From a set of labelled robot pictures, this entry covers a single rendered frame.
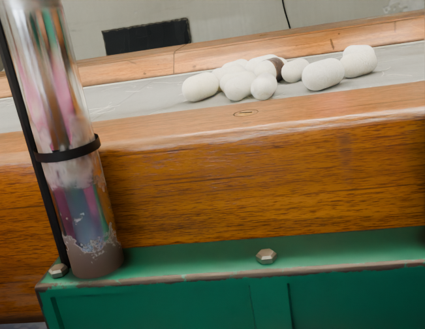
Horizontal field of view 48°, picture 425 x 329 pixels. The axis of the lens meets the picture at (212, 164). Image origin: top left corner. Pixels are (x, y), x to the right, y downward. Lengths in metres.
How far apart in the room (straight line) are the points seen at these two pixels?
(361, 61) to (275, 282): 0.25
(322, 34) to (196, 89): 0.23
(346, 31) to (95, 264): 0.43
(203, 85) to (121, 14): 2.18
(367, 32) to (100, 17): 2.11
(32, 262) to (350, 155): 0.16
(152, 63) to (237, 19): 1.90
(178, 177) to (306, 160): 0.06
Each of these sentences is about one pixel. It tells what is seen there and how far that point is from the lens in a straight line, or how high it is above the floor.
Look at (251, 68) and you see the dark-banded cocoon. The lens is 0.44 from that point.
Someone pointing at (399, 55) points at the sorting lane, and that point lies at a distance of 0.50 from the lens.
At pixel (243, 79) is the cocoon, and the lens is 0.37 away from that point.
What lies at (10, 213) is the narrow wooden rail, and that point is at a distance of 0.25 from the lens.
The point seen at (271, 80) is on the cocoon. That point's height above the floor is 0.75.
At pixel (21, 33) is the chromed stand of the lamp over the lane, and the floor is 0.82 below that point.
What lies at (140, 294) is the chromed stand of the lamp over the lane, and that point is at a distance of 0.21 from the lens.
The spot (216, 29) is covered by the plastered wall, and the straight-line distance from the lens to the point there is 2.48.
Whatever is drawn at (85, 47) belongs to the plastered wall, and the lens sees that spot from 2.63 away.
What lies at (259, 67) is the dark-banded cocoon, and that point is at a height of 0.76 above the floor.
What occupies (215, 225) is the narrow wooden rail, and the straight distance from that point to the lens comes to 0.22.
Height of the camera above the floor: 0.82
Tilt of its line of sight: 19 degrees down
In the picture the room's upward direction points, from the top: 9 degrees counter-clockwise
